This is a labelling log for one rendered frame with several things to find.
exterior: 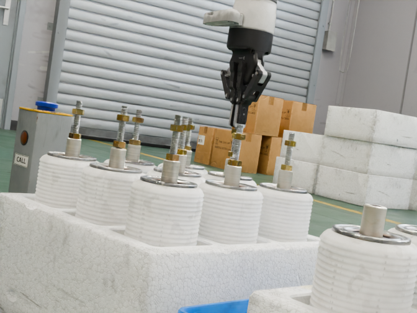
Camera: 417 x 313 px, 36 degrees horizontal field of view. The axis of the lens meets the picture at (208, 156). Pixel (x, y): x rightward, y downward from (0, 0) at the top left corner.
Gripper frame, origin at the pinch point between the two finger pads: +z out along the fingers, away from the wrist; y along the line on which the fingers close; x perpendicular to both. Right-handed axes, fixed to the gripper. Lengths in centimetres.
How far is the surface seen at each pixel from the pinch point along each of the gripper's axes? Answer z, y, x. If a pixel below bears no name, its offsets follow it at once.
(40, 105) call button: 3.3, 21.6, 27.7
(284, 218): 14.3, -15.7, -1.1
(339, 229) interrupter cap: 10.1, -46.3, 15.1
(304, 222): 14.5, -15.8, -4.8
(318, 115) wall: -28, 539, -437
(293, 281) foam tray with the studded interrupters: 22.5, -19.9, -1.4
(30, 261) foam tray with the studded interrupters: 25.4, -1.8, 31.8
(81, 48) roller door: -50, 514, -127
